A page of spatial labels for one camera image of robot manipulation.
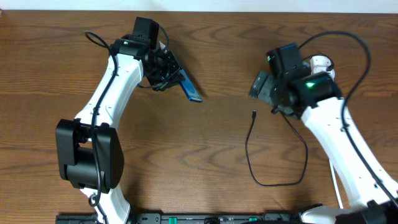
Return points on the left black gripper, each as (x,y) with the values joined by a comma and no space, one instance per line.
(171,72)

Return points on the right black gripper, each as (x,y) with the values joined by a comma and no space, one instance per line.
(259,88)

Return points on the blue Samsung Galaxy smartphone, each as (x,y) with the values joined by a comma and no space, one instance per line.
(187,86)

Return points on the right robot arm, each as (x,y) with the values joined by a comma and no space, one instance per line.
(307,91)

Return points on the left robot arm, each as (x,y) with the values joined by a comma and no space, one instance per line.
(88,148)

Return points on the white USB charger plug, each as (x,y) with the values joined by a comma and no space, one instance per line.
(331,72)

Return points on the white power strip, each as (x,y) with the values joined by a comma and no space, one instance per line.
(319,62)

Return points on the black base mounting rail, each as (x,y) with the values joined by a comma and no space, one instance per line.
(156,218)

